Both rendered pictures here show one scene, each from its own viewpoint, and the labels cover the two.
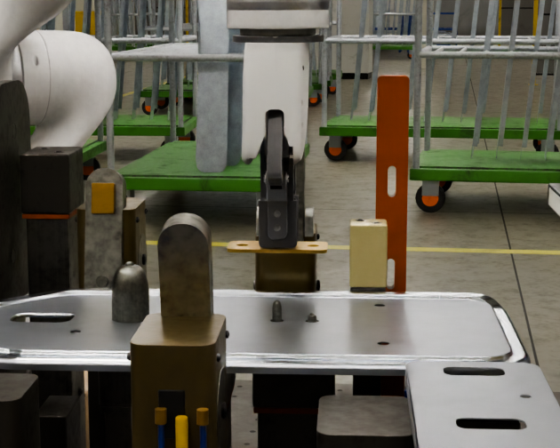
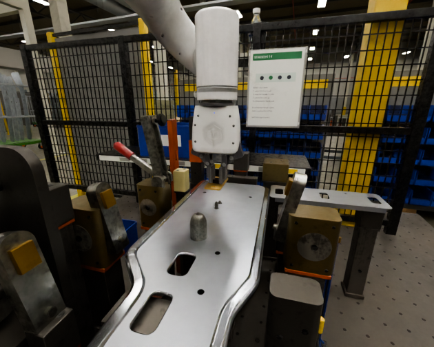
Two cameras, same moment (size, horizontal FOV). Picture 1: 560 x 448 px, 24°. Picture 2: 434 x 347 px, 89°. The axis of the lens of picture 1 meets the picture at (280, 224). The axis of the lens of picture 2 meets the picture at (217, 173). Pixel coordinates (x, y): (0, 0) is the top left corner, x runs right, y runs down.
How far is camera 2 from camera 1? 108 cm
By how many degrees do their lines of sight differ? 76
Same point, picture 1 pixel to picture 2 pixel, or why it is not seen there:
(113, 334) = (226, 242)
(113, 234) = (116, 214)
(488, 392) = not seen: hidden behind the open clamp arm
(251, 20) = (232, 96)
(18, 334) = (217, 272)
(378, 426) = not seen: hidden behind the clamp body
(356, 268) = (185, 185)
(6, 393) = (306, 284)
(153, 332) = (321, 216)
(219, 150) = not seen: outside the picture
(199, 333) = (319, 208)
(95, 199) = (107, 200)
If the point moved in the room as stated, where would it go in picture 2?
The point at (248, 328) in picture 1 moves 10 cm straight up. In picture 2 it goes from (226, 213) to (226, 171)
